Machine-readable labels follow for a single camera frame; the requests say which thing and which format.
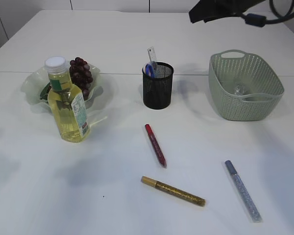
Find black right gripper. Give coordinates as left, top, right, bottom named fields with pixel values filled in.
left=189, top=0, right=262, bottom=24

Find clear plastic ruler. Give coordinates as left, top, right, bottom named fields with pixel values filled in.
left=147, top=47, right=157, bottom=75

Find blue scissors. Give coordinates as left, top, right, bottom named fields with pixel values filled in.
left=143, top=61, right=158, bottom=78

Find clear bubble plastic sheet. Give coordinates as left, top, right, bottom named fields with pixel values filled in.
left=233, top=83, right=248, bottom=96

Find red glitter pen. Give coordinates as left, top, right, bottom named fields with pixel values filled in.
left=145, top=124, right=167, bottom=168

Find purple grape bunch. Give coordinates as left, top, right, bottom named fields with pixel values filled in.
left=39, top=56, right=94, bottom=101

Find yellow oil bottle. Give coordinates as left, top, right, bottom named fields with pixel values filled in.
left=45, top=56, right=90, bottom=143

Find gold glitter pen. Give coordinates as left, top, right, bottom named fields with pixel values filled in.
left=141, top=176, right=206, bottom=207

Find silver glitter pen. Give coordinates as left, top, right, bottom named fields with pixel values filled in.
left=225, top=160, right=262, bottom=223

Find green plastic basket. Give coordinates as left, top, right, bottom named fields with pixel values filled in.
left=209, top=49, right=285, bottom=121

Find black mesh pen holder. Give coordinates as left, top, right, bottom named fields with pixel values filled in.
left=142, top=62, right=174, bottom=110

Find translucent green wavy plate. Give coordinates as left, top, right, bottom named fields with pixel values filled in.
left=21, top=64, right=103, bottom=113

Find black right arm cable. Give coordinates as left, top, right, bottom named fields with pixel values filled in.
left=240, top=0, right=294, bottom=28

